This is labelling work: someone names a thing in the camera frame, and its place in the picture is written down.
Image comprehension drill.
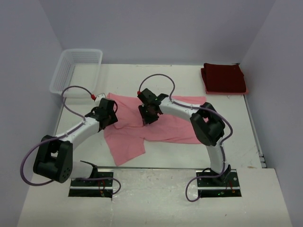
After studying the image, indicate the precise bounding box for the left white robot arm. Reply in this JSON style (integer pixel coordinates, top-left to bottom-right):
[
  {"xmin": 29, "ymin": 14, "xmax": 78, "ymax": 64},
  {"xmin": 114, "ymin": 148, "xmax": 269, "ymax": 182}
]
[{"xmin": 33, "ymin": 98, "xmax": 118, "ymax": 186}]

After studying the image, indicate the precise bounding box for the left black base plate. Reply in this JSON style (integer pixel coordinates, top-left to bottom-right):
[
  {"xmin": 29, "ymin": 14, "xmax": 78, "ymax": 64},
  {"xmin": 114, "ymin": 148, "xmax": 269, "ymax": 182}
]
[{"xmin": 68, "ymin": 179, "xmax": 113, "ymax": 198}]

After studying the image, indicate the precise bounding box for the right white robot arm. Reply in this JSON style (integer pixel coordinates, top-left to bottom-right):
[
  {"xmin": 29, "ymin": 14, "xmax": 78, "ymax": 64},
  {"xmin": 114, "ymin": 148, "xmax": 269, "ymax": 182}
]
[{"xmin": 137, "ymin": 88, "xmax": 231, "ymax": 186}]

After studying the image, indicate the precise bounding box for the folded dark red shirt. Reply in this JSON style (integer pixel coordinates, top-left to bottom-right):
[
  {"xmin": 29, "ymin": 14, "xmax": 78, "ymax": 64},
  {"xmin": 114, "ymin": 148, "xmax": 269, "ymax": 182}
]
[{"xmin": 201, "ymin": 63, "xmax": 247, "ymax": 92}]

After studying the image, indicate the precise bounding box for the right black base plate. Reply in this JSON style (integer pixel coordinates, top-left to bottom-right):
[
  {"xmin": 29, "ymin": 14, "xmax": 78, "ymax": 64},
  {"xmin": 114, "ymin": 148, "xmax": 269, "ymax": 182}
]
[{"xmin": 196, "ymin": 169, "xmax": 242, "ymax": 198}]

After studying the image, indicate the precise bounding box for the white plastic basket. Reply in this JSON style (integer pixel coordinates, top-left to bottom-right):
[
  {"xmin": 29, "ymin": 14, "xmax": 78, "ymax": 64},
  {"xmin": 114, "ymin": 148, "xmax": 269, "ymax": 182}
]
[{"xmin": 49, "ymin": 49, "xmax": 103, "ymax": 98}]

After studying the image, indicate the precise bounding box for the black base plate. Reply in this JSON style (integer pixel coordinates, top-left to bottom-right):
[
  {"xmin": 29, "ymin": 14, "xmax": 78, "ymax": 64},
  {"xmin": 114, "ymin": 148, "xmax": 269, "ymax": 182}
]
[
  {"xmin": 196, "ymin": 169, "xmax": 242, "ymax": 198},
  {"xmin": 68, "ymin": 179, "xmax": 113, "ymax": 198}
]

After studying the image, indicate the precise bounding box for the pink t shirt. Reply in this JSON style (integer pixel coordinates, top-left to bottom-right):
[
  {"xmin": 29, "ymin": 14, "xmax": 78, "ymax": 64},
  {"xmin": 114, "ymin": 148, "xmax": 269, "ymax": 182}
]
[{"xmin": 104, "ymin": 93, "xmax": 200, "ymax": 166}]

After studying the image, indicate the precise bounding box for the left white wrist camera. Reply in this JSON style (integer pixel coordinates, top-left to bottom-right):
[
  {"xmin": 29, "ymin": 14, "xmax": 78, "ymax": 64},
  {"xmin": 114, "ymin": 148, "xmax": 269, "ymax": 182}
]
[{"xmin": 90, "ymin": 93, "xmax": 106, "ymax": 103}]

